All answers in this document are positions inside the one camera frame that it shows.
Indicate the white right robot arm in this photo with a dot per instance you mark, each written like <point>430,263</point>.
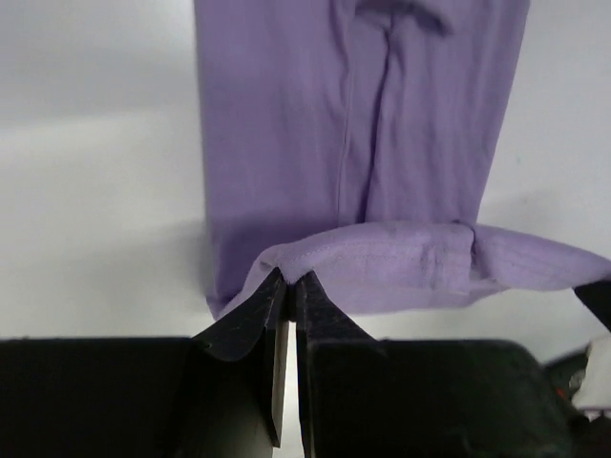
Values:
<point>580,379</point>

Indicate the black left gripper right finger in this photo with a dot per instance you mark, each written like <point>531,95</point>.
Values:
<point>363,397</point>

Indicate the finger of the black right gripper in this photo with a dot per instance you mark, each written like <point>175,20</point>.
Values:
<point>594,294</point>

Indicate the purple t shirt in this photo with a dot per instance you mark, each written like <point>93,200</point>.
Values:
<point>354,139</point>

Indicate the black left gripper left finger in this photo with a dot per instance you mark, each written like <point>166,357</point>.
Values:
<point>217,394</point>

